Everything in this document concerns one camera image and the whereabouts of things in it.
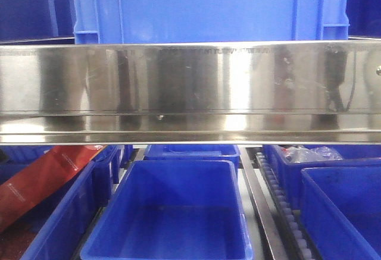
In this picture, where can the dark blue crate upper left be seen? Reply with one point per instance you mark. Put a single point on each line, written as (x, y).
(36, 19)

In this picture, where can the centre front blue bin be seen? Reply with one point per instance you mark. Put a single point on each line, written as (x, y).
(173, 210)

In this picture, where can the right rear blue bin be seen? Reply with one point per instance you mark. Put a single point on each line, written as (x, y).
(288, 174)

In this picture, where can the red packaging box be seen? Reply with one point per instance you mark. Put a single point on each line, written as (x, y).
(43, 177)

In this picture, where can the right front blue bin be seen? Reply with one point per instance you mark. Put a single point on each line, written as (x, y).
(340, 211)

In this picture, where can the dark blue crate upper right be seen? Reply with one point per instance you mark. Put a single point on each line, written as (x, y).
(364, 17)

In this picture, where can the left front blue bin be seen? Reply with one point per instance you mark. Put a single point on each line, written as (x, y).
(53, 229)

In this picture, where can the centre rear blue bin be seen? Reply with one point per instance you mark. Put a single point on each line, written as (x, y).
(194, 151)

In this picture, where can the blue bin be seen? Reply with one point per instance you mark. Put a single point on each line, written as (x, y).
(53, 229)
(340, 211)
(173, 210)
(288, 174)
(194, 151)

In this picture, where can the steel roller track rail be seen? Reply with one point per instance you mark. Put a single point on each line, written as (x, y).
(274, 228)

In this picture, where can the dark blue crate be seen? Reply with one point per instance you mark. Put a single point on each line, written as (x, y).
(364, 17)
(36, 19)

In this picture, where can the clear plastic bags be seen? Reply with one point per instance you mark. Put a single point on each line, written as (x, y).
(301, 154)

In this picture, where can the large light blue crate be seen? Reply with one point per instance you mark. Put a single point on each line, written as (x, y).
(177, 21)

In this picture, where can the stainless steel shelf beam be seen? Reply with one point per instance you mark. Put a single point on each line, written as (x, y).
(239, 92)

